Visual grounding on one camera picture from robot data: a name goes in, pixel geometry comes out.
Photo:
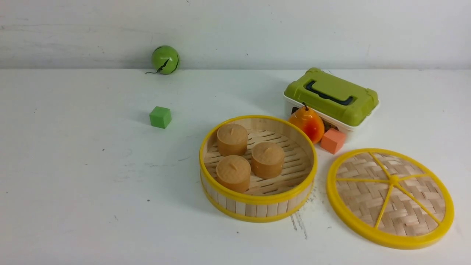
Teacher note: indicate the yellow woven steamer lid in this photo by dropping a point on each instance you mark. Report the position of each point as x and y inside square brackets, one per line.
[389, 198]

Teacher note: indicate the yellow bamboo steamer basket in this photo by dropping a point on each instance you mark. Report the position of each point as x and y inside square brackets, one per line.
[266, 200]

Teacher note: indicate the tan bun back left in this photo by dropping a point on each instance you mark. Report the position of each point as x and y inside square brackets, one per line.
[232, 139]

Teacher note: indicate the tan bun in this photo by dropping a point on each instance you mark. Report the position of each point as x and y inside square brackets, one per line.
[232, 139]
[267, 160]
[234, 172]

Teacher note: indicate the tan bun front left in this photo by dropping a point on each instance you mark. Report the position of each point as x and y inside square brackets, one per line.
[234, 172]

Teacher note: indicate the tan bun right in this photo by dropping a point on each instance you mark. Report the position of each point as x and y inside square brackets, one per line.
[267, 160]

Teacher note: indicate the orange toy pear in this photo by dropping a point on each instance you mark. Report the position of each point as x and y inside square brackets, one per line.
[306, 119]

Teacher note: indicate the green cube block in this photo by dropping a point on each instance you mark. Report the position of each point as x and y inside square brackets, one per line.
[160, 117]

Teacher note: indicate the orange cube block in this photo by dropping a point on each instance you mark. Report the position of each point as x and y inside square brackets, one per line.
[333, 140]

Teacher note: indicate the green toy ball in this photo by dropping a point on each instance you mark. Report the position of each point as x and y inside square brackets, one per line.
[165, 59]

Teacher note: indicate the green lidded white box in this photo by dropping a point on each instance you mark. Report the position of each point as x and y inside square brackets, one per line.
[341, 104]

